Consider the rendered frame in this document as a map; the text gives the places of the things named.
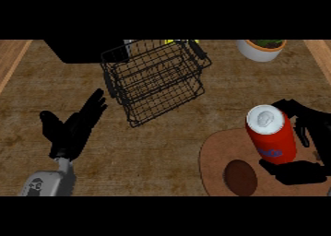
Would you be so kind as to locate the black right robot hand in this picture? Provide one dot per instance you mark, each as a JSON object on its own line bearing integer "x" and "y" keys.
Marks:
{"x": 314, "y": 144}

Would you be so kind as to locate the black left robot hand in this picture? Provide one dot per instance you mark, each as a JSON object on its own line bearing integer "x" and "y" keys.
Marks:
{"x": 69, "y": 129}

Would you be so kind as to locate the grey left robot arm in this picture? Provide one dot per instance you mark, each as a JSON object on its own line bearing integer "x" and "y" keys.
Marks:
{"x": 47, "y": 181}

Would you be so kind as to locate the red soda can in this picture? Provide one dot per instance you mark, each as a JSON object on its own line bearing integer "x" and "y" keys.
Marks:
{"x": 272, "y": 135}

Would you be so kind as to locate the round wooden cutting board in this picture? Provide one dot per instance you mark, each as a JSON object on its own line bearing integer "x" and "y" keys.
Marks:
{"x": 244, "y": 166}

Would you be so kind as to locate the yellow object behind basket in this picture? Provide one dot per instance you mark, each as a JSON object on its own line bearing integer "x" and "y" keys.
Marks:
{"x": 180, "y": 41}

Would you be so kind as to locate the black box appliance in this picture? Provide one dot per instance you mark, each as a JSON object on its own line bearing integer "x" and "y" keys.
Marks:
{"x": 83, "y": 50}

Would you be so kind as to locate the white plant pot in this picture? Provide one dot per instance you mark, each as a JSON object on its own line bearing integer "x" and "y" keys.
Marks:
{"x": 261, "y": 49}

